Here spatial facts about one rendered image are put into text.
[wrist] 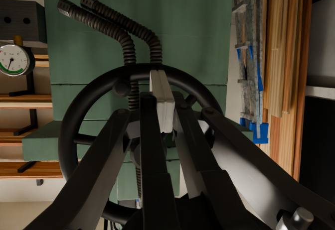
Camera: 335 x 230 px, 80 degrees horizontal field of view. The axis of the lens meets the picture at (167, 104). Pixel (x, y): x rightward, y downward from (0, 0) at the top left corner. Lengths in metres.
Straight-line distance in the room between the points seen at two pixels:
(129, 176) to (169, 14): 0.39
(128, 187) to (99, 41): 0.34
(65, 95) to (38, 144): 0.14
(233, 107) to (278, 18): 1.68
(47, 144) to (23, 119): 3.03
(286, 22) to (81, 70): 1.67
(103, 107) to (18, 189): 3.60
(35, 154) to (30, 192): 3.41
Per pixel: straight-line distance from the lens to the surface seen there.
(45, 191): 3.89
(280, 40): 1.91
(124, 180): 0.47
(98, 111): 0.52
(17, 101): 2.99
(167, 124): 0.16
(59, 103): 0.54
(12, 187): 4.10
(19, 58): 0.50
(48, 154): 0.59
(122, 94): 0.27
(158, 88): 0.17
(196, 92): 0.33
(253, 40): 1.40
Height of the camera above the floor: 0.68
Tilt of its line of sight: 9 degrees up
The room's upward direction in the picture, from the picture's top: 179 degrees counter-clockwise
